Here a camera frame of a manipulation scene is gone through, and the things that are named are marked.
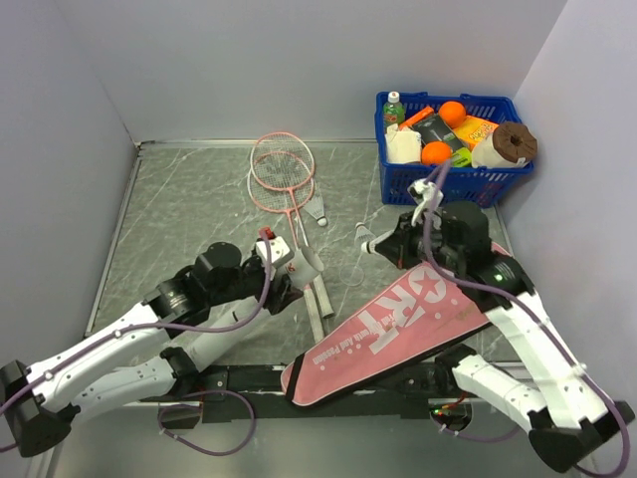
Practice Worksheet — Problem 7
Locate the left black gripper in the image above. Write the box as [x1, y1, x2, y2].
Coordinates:
[208, 255, 304, 314]

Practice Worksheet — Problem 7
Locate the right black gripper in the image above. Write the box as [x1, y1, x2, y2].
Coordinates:
[375, 210, 464, 273]

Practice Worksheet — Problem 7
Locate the white shuttlecock tube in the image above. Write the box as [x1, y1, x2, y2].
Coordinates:
[284, 246, 324, 290]

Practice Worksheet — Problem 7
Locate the white shuttlecock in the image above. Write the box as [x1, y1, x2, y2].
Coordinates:
[304, 195, 328, 227]
[354, 222, 378, 255]

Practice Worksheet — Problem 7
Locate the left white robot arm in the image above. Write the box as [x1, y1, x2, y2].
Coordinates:
[1, 237, 309, 457]

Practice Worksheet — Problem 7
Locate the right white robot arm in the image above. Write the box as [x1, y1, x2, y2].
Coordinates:
[361, 201, 636, 477]

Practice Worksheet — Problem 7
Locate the green small pack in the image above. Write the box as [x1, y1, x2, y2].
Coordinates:
[451, 146, 472, 167]

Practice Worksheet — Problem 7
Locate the pink badminton racket upper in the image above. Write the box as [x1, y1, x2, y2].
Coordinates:
[249, 131, 335, 320]

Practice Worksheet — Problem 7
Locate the pink racket cover bag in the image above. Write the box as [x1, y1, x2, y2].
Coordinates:
[281, 262, 491, 407]

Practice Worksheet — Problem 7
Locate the blue plastic basket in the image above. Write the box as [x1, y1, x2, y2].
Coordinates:
[374, 91, 533, 208]

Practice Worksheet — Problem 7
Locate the orange fruit lower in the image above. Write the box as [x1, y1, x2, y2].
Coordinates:
[421, 141, 453, 166]

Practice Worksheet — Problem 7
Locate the orange fruit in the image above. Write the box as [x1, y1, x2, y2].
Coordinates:
[438, 101, 467, 128]
[421, 141, 453, 166]

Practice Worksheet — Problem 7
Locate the white carton box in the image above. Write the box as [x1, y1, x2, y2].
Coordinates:
[385, 124, 422, 164]

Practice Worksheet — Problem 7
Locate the black product box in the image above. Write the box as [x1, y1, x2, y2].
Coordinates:
[411, 114, 468, 153]

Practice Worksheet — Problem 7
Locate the yellow snack box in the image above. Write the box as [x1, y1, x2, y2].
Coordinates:
[453, 115, 499, 151]

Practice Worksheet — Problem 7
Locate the green drink bottle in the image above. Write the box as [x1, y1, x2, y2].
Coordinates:
[382, 91, 406, 129]

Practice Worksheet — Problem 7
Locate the orange thin box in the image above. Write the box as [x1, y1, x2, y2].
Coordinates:
[398, 106, 435, 130]

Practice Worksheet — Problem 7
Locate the orange fruit upper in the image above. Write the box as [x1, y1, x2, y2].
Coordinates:
[438, 101, 467, 128]

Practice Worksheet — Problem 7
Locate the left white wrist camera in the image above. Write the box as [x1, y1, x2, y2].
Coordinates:
[255, 227, 295, 272]

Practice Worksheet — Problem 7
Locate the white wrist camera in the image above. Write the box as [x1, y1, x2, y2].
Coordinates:
[255, 227, 295, 272]
[407, 179, 444, 217]

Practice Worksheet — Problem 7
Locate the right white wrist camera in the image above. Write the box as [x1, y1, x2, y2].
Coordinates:
[407, 179, 444, 217]

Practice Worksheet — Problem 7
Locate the transparent tube lid ring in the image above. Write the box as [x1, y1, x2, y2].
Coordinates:
[337, 264, 364, 287]

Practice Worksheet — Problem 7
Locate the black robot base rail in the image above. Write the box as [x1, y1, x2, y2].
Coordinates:
[136, 360, 494, 425]

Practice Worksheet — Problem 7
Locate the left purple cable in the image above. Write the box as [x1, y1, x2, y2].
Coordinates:
[0, 236, 276, 456]

